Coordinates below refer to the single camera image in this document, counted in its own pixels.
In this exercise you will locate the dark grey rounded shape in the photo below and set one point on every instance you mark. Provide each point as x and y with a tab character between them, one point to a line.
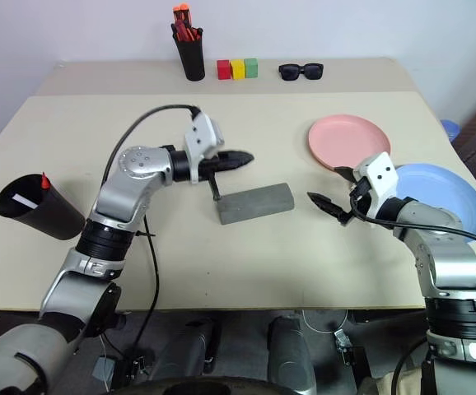
188	349
291	358

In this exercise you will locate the black sunglasses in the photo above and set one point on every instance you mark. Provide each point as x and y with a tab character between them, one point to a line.
290	72

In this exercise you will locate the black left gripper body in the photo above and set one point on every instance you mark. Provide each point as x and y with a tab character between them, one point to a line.
209	165

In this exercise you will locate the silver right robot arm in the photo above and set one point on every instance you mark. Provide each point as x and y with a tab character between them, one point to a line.
452	263

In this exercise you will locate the metal caster bracket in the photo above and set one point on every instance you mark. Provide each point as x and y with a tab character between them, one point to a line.
343	345

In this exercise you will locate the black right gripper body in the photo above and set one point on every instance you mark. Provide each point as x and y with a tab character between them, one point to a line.
359	193

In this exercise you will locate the green wooden block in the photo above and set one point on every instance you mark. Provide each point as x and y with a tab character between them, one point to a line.
251	68

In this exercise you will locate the thin black pen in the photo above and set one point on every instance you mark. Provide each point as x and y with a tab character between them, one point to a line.
200	33

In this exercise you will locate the black cup with white label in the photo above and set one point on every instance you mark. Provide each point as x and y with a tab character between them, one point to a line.
57	218

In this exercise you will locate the pink plate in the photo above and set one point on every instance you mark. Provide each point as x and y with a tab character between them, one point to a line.
345	140

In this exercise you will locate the yellow wooden block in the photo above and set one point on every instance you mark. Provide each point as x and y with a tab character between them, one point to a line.
238	70

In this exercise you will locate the small grey box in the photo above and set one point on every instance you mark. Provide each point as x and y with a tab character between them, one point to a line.
105	369

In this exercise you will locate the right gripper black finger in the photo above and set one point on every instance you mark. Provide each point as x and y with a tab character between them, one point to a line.
348	173
328	204

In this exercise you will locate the blue plastic container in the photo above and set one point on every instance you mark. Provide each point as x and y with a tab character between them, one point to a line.
451	131

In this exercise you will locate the grey glasses case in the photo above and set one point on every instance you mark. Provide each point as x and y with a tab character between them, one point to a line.
258	203

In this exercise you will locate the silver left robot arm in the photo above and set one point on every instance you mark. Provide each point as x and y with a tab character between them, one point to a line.
127	197

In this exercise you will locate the slanted red marker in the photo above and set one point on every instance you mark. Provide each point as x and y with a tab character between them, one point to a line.
186	33

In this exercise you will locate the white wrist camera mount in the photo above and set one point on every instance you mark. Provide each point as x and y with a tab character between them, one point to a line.
371	168
205	127

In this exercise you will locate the red and black marker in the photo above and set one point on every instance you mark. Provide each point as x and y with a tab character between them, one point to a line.
45	182

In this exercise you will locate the blue plate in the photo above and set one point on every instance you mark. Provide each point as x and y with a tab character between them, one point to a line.
448	193

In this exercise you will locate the tall black pen cup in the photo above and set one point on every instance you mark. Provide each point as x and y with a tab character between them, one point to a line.
192	61

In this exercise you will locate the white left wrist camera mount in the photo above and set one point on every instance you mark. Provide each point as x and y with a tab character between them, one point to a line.
205	127

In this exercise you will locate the red wooden block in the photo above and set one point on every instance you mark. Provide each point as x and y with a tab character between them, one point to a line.
223	70

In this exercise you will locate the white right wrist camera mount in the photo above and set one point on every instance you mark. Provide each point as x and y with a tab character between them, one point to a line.
371	168

